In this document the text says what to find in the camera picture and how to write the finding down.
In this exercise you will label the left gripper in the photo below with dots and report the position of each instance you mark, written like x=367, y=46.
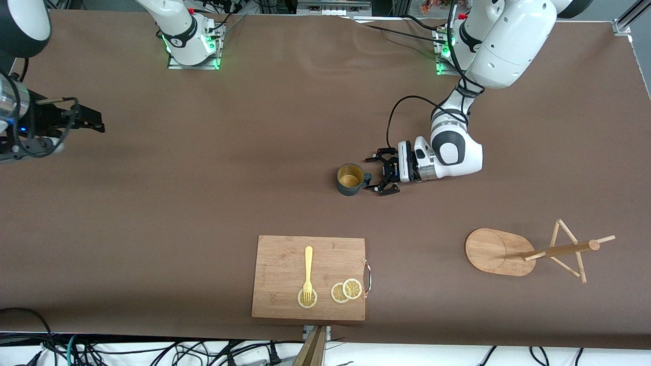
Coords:
x=391, y=171

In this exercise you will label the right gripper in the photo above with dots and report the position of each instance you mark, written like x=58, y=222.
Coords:
x=45, y=121

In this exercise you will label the teal ribbed cup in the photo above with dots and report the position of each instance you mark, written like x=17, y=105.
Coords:
x=348, y=190

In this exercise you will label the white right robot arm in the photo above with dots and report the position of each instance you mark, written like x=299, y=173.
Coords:
x=183, y=30

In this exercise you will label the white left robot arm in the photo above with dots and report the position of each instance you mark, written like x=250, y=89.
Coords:
x=508, y=46

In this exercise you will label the wooden cup rack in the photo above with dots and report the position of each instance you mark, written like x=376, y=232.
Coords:
x=493, y=251

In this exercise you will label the brown table cover sheet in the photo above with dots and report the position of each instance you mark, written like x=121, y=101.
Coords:
x=325, y=127

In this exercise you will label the yellow plastic fork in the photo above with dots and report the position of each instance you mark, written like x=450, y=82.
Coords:
x=308, y=264

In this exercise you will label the bamboo cutting board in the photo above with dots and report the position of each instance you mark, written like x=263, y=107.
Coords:
x=279, y=269

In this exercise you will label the lemon slice under fork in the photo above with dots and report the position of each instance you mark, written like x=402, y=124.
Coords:
x=301, y=303

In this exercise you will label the orange background object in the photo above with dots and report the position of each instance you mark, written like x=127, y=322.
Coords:
x=435, y=6

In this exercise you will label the grey power strip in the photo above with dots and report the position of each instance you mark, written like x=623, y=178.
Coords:
x=333, y=6

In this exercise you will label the wooden beam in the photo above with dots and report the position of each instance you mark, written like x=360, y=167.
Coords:
x=313, y=353

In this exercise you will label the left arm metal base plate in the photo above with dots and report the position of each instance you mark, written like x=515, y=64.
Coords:
x=441, y=68

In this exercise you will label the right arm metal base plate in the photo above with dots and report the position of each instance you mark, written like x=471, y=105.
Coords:
x=216, y=63

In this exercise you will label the metal beam bracket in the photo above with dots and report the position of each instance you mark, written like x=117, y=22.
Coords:
x=328, y=331

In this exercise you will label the aluminium corner bracket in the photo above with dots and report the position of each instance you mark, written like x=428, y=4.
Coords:
x=622, y=26

